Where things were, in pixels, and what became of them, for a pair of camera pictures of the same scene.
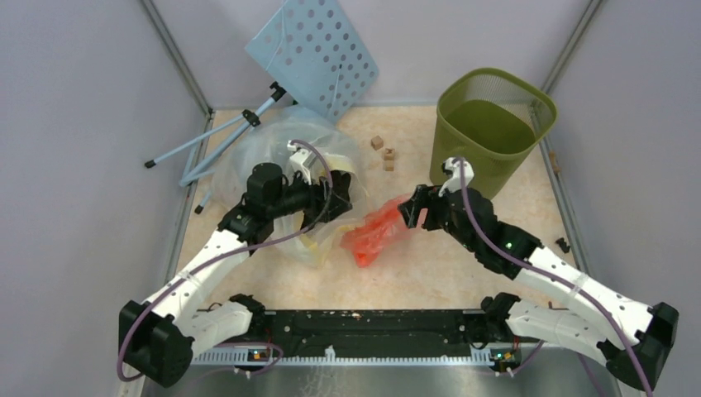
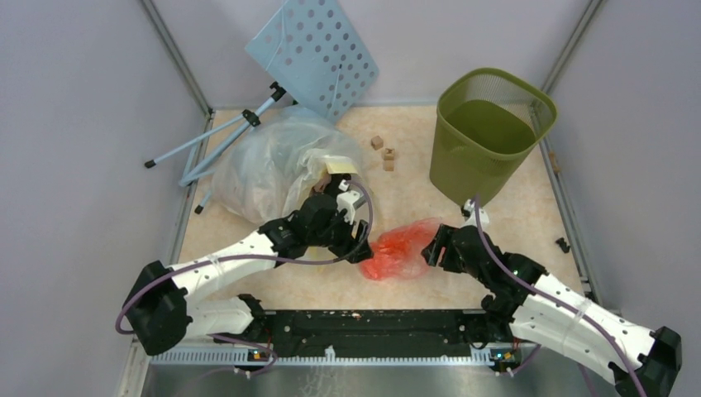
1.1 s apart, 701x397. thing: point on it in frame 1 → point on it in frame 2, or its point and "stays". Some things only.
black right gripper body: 439,212 → 452,261
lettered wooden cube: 389,154 stays
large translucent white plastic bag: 265,139 stays
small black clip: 563,245 stays
